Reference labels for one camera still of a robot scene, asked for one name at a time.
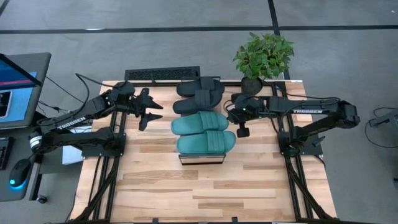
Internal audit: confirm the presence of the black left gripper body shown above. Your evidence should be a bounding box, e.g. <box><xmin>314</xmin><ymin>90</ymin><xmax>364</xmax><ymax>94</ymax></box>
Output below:
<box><xmin>123</xmin><ymin>88</ymin><xmax>152</xmax><ymax>131</ymax></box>

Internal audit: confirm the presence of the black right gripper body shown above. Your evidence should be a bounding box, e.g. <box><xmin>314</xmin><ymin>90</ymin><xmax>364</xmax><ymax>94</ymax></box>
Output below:
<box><xmin>238</xmin><ymin>95</ymin><xmax>270</xmax><ymax>124</ymax></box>

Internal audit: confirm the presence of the green slide sandal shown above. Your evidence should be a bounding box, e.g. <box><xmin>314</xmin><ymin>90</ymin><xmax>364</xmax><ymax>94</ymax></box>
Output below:
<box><xmin>170</xmin><ymin>110</ymin><xmax>229</xmax><ymax>136</ymax></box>
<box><xmin>176</xmin><ymin>129</ymin><xmax>237</xmax><ymax>156</ymax></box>

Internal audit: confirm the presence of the black slide sandal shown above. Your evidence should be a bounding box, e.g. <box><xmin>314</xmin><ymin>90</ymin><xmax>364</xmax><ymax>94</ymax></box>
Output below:
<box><xmin>172</xmin><ymin>88</ymin><xmax>225</xmax><ymax>115</ymax></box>
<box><xmin>176</xmin><ymin>77</ymin><xmax>224</xmax><ymax>97</ymax></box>

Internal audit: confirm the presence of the black keyboard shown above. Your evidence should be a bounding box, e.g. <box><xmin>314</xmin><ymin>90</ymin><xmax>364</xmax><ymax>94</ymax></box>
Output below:
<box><xmin>124</xmin><ymin>66</ymin><xmax>201</xmax><ymax>81</ymax></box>
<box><xmin>0</xmin><ymin>136</ymin><xmax>14</xmax><ymax>170</ymax></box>

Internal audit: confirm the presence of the green potted plant black pot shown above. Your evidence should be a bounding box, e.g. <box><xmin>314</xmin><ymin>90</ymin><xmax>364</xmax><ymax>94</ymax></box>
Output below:
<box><xmin>232</xmin><ymin>32</ymin><xmax>295</xmax><ymax>96</ymax></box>

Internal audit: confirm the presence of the white paper sheet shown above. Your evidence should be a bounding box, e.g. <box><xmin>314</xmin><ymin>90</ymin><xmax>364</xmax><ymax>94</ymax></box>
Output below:
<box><xmin>62</xmin><ymin>126</ymin><xmax>91</xmax><ymax>166</ymax></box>

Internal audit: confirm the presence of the computer monitor with blue screen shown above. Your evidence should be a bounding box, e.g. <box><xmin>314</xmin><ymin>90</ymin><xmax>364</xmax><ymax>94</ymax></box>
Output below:
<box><xmin>0</xmin><ymin>52</ymin><xmax>52</xmax><ymax>130</ymax></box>

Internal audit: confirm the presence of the grey side desk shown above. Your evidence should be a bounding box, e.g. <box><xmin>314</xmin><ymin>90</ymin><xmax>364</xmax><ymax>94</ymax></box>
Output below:
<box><xmin>0</xmin><ymin>126</ymin><xmax>44</xmax><ymax>203</ymax></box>

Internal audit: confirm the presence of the grey floor device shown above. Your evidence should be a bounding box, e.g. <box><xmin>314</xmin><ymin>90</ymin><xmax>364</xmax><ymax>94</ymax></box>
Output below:
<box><xmin>369</xmin><ymin>108</ymin><xmax>398</xmax><ymax>128</ymax></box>

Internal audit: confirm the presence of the black computer mouse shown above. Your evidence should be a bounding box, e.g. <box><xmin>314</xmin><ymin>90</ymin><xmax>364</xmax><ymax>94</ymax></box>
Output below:
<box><xmin>8</xmin><ymin>158</ymin><xmax>32</xmax><ymax>188</ymax></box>

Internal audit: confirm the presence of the black metal table frame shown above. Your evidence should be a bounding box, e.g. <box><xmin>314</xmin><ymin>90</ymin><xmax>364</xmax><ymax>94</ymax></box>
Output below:
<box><xmin>70</xmin><ymin>80</ymin><xmax>338</xmax><ymax>224</ymax></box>

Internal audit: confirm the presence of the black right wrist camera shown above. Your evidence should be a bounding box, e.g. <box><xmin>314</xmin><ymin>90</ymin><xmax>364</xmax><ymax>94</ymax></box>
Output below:
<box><xmin>236</xmin><ymin>123</ymin><xmax>251</xmax><ymax>139</ymax></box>

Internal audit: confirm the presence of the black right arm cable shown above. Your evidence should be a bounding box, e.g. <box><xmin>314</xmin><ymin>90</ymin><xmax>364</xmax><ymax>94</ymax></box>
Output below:
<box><xmin>273</xmin><ymin>85</ymin><xmax>340</xmax><ymax>102</ymax></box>

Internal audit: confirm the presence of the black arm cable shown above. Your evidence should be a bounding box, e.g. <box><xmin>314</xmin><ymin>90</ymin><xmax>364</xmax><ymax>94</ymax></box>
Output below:
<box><xmin>273</xmin><ymin>85</ymin><xmax>340</xmax><ymax>102</ymax></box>
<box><xmin>74</xmin><ymin>73</ymin><xmax>125</xmax><ymax>108</ymax></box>

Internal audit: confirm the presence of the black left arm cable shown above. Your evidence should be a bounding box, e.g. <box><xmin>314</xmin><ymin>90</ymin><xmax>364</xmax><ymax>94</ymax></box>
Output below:
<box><xmin>74</xmin><ymin>73</ymin><xmax>125</xmax><ymax>108</ymax></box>

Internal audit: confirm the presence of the wooden shelf with black frame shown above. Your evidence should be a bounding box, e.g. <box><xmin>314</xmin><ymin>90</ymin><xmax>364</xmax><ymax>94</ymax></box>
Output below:
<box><xmin>178</xmin><ymin>151</ymin><xmax>227</xmax><ymax>166</ymax></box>

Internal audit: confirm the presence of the thin black monitor cable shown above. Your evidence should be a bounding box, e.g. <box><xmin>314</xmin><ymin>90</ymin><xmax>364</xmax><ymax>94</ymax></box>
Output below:
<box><xmin>45</xmin><ymin>76</ymin><xmax>86</xmax><ymax>104</ymax></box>

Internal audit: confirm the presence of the black floor cable loop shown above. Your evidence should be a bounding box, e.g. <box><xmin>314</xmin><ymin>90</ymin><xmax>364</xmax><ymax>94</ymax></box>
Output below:
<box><xmin>365</xmin><ymin>107</ymin><xmax>398</xmax><ymax>149</ymax></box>

